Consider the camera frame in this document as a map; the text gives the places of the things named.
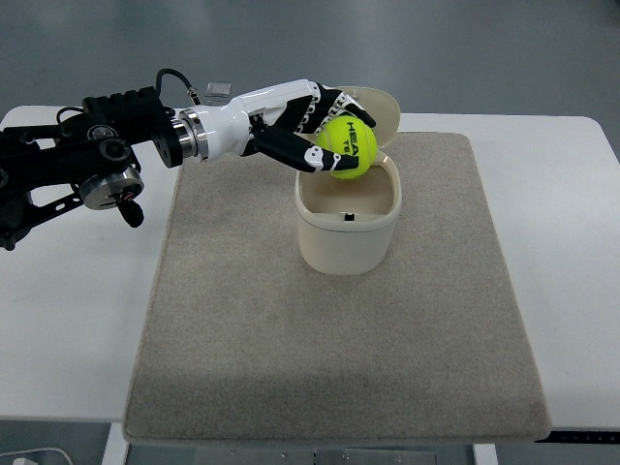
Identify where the black table control panel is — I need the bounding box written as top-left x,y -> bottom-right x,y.
538,430 -> 620,445

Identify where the yellow tennis ball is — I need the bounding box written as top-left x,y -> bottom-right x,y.
316,116 -> 378,180

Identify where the grey felt mat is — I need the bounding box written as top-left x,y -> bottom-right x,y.
124,133 -> 551,446

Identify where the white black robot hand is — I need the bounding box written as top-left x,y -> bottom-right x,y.
173,79 -> 376,172

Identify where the white device on floor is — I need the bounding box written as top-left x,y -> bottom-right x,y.
1,448 -> 74,465

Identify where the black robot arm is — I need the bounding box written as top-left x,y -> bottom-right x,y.
1,68 -> 200,251

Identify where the beige plastic bin with lid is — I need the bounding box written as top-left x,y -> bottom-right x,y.
294,84 -> 404,276

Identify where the metal table crossbar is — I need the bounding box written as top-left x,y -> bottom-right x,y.
193,441 -> 479,465

